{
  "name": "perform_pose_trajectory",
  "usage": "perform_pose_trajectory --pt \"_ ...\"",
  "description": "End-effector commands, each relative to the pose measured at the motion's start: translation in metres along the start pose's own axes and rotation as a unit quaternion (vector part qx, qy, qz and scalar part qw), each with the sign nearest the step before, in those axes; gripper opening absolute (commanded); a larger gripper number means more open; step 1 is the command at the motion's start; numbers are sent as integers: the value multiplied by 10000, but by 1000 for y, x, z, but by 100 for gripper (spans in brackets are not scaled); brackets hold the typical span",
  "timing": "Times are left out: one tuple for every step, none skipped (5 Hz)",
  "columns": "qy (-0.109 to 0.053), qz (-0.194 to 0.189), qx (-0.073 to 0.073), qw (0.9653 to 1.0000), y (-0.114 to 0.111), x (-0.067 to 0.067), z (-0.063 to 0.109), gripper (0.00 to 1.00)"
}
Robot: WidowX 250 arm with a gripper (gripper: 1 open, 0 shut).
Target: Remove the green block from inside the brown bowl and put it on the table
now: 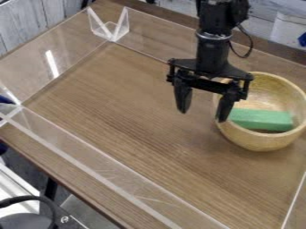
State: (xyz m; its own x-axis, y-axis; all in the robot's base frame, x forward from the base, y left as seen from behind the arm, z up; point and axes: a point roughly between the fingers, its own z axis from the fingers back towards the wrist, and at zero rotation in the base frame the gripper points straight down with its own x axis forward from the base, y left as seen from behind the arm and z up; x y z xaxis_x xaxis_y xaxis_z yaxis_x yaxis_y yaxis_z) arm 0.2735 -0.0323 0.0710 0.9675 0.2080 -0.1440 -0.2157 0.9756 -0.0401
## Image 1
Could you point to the grey metal base plate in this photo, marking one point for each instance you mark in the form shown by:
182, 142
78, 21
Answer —
75, 215

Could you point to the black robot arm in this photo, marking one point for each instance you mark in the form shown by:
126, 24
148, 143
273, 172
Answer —
222, 15

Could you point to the brown wooden bowl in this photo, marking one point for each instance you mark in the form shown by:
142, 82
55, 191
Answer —
271, 93

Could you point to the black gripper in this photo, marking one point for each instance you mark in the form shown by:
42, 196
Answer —
209, 72

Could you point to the green rectangular block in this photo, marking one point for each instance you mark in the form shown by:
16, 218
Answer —
265, 120

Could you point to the clear acrylic corner bracket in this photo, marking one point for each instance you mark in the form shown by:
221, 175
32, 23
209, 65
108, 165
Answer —
111, 31

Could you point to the clear acrylic front wall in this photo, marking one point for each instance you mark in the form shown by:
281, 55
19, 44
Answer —
134, 147

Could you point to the white cylindrical container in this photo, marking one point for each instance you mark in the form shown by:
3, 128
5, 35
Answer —
289, 30

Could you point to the black table leg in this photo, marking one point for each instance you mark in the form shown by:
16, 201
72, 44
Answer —
51, 189

